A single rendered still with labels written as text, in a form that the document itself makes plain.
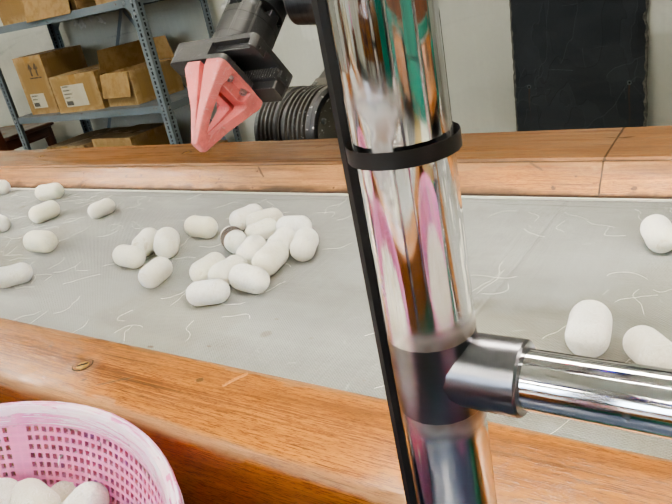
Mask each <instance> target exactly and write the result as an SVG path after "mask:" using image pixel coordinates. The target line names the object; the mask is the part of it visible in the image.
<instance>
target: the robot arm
mask: <svg viewBox="0 0 672 504"><path fill-rule="evenodd" d="M286 15H288V17H289V19H290V20H291V21H292V22H293V23H294V24H296V25H316V22H315V17H314V12H313V6H312V1H311V0H228V2H227V4H226V7H225V9H224V11H223V13H222V16H221V18H220V20H219V22H218V25H217V27H216V29H215V31H214V34H213V36H212V38H211V39H204V40H197V41H191V42H184V43H179V44H178V47H177V49H176V51H175V53H174V57H173V59H172V61H171V63H170V65H171V67H172V68H173V69H174V70H175V71H176V72H177V73H178V74H179V75H180V76H182V77H183V76H186V81H187V88H188V94H189V101H190V107H191V144H192V145H193V146H194V147H195V148H196V149H197V150H198V151H199V152H206V151H208V150H209V149H210V148H211V147H212V146H213V145H214V144H215V143H217V142H218V141H219V140H220V139H221V138H222V137H223V136H225V135H226V134H227V133H228V132H229V131H231V130H232V129H233V128H235V127H236V126H237V125H239V124H240V123H242V122H243V121H244V120H246V119H247V118H248V117H250V116H251V115H252V114H254V113H255V112H257V111H258V110H259V109H260V108H261V106H262V103H263V102H278V101H282V100H283V98H284V95H285V93H286V90H287V89H288V88H289V86H290V83H291V81H292V78H293V75H292V74H291V73H290V71H289V70H288V69H287V68H286V67H285V65H284V64H283V63H282V62H281V61H280V59H279V58H278V57H277V56H276V54H275V53H274V52H273V51H272V49H273V47H274V45H275V42H276V40H277V37H278V35H279V32H280V30H281V27H282V25H283V22H284V20H285V17H286ZM216 102H217V112H216V114H215V116H214V118H213V120H212V121H211V123H210V118H211V114H212V111H213V109H214V106H215V103H216ZM209 123H210V125H209Z"/></svg>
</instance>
